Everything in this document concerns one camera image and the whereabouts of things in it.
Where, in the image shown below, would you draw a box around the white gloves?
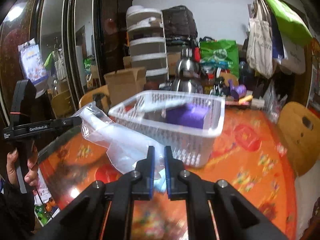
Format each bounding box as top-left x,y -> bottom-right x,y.
73,102 -> 164,179

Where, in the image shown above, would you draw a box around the light blue tissue pack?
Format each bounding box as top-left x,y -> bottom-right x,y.
153,168 -> 167,193

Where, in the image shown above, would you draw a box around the person's left hand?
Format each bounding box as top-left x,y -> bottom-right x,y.
6,146 -> 40,188

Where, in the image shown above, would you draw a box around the wooden chair left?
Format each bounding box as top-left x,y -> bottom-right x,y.
79,85 -> 111,114

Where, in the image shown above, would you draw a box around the wooden chair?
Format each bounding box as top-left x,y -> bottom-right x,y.
277,102 -> 320,177
79,85 -> 111,114

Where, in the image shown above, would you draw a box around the blue white snack package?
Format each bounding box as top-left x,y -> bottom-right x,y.
18,38 -> 48,85

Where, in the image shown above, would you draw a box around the white perforated plastic basket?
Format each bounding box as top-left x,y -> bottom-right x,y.
108,90 -> 225,168

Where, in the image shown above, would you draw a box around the purple tissue pack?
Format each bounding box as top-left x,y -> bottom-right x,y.
165,103 -> 210,129

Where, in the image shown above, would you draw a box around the red floral tablecloth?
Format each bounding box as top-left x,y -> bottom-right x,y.
40,109 -> 297,239

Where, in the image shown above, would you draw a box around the open cardboard box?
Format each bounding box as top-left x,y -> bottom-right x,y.
104,67 -> 146,106

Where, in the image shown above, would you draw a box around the dark wooden cabinet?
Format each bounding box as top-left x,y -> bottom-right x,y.
1,0 -> 133,127

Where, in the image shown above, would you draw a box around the stainless steel kettle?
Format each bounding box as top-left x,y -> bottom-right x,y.
171,47 -> 203,94

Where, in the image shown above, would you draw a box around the purple plastic scoop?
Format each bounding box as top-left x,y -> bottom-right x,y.
228,79 -> 247,100

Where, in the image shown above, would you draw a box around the wooden chair right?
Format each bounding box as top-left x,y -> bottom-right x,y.
277,102 -> 320,177

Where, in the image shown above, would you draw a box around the white plastic drawer tower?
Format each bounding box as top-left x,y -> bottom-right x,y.
126,5 -> 169,79

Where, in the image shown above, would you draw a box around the green shopping bag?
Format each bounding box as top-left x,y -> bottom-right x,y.
200,40 -> 239,77

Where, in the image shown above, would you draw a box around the beige canvas tote bag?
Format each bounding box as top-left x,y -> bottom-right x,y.
246,2 -> 273,79

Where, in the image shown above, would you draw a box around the black bag on shelf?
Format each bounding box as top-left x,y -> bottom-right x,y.
162,5 -> 198,39

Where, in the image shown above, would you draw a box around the white hanging bag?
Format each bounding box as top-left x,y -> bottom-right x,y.
276,35 -> 305,75

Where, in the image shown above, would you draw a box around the bright green hanging bag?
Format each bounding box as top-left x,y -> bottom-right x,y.
265,0 -> 312,47

